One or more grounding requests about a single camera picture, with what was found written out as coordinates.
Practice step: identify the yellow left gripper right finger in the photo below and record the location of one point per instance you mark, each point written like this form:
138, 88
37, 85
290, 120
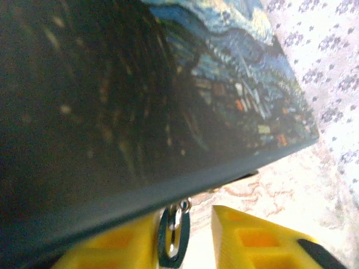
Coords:
252, 243

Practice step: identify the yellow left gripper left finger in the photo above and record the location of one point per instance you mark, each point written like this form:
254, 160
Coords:
117, 246

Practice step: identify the starry night painted tin box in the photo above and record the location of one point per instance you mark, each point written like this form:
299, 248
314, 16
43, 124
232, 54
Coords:
112, 98

